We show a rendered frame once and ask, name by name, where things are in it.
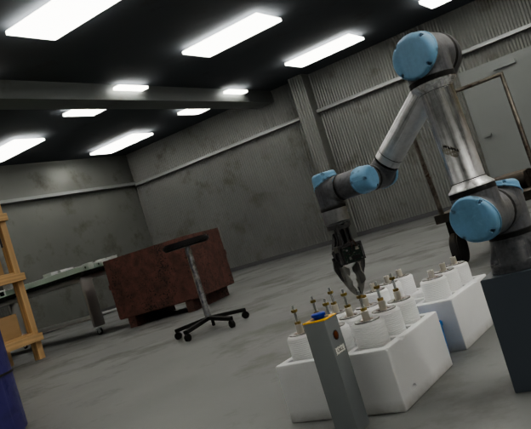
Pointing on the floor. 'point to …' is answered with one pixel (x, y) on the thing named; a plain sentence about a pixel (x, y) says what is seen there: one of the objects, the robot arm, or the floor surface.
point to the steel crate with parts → (168, 278)
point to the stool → (200, 291)
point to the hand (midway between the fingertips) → (356, 289)
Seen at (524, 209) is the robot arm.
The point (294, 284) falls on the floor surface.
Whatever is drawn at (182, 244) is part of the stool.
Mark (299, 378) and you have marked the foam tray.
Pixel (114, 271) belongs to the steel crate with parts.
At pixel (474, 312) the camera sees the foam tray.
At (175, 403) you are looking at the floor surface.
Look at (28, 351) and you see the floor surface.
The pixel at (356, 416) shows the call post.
